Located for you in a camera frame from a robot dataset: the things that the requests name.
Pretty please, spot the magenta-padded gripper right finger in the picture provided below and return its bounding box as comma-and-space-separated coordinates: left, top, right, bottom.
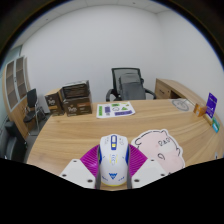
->
125, 143, 169, 190

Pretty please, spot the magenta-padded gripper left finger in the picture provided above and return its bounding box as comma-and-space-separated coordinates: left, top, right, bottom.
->
59, 144, 102, 190

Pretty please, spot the white and blue computer mouse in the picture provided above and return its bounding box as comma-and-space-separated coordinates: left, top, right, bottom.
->
97, 133, 130, 188

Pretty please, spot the pink pig-shaped mouse pad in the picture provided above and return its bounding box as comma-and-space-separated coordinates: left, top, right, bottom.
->
130, 128, 186, 175

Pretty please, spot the brown printed carton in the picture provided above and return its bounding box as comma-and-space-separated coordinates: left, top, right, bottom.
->
61, 94, 93, 117

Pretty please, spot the white sticker sheet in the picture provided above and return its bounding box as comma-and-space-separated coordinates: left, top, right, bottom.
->
96, 101, 136, 119

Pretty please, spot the black leather sofa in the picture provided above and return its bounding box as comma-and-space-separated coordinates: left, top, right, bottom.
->
0, 120, 28, 163

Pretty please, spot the round grey patterned disc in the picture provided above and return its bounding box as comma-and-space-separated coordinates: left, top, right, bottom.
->
171, 98, 195, 112

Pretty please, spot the small orange box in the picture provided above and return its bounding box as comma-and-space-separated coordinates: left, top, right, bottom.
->
193, 103, 208, 118

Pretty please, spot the small green box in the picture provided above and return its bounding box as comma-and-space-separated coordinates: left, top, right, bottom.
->
211, 117, 221, 134

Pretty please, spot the dark brown carton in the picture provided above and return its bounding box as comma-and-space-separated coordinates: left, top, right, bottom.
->
61, 79, 91, 100

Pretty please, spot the wooden side desk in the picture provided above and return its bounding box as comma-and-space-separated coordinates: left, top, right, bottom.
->
154, 78, 208, 108

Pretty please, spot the black visitor chair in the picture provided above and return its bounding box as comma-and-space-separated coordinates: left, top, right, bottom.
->
23, 88, 48, 133

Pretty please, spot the black mesh office chair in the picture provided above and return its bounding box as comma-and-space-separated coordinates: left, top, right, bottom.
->
105, 67, 157, 102

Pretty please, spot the purple sign card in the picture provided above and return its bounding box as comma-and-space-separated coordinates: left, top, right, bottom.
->
205, 92, 219, 120

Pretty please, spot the wooden shelf cabinet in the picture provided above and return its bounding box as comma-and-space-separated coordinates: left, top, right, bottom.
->
2, 55, 33, 139

